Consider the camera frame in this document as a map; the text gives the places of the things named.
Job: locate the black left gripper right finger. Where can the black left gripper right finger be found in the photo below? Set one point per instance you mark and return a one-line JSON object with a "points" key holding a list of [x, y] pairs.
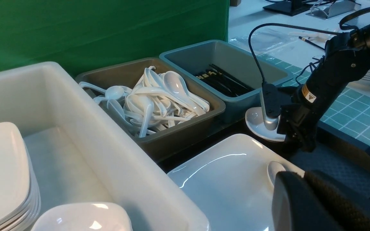
{"points": [[350, 209]]}

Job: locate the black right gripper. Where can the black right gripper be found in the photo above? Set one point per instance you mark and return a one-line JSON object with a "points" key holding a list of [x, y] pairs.
{"points": [[298, 119]]}

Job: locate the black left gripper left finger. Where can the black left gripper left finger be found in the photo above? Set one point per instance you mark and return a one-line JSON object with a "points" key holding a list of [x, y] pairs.
{"points": [[295, 207]]}

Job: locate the white small sauce dish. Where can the white small sauce dish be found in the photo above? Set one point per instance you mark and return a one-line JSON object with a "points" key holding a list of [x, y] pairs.
{"points": [[254, 122]]}

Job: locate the white spoon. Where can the white spoon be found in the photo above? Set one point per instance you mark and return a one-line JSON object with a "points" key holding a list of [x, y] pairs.
{"points": [[273, 168]]}

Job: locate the large white rice plate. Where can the large white rice plate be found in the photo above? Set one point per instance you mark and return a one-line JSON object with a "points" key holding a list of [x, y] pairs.
{"points": [[229, 183]]}

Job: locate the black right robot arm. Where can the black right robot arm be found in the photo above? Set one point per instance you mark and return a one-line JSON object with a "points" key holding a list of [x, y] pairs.
{"points": [[346, 59]]}

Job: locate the white plate stack lower plates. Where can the white plate stack lower plates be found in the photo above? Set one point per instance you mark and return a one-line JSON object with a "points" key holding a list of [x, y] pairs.
{"points": [[30, 209]]}

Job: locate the top white square plate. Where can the top white square plate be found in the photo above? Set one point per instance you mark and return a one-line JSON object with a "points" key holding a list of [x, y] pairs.
{"points": [[14, 170]]}

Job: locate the blue-grey plastic bin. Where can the blue-grey plastic bin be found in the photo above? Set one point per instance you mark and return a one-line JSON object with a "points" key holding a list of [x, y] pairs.
{"points": [[196, 58]]}

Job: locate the clear plastic bag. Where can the clear plastic bag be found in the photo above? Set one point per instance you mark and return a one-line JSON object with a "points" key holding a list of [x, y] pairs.
{"points": [[264, 40]]}

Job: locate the black chopsticks bundle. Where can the black chopsticks bundle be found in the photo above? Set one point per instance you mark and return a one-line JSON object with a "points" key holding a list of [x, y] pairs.
{"points": [[222, 81]]}

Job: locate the brown plastic bin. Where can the brown plastic bin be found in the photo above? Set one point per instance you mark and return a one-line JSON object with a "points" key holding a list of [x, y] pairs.
{"points": [[163, 144]]}

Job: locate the white ceramic spoons pile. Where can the white ceramic spoons pile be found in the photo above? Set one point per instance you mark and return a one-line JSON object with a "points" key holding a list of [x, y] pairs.
{"points": [[156, 102]]}

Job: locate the white small dish stack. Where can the white small dish stack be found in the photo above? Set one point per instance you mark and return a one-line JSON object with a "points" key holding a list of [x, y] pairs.
{"points": [[94, 216]]}

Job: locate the large white plastic tub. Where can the large white plastic tub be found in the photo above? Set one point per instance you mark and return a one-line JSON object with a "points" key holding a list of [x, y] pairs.
{"points": [[79, 154]]}

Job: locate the green backdrop cloth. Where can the green backdrop cloth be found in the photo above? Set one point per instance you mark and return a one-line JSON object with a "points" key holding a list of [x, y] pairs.
{"points": [[84, 35]]}

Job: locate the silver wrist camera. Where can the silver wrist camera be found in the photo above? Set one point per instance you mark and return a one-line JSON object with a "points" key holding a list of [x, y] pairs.
{"points": [[270, 106]]}

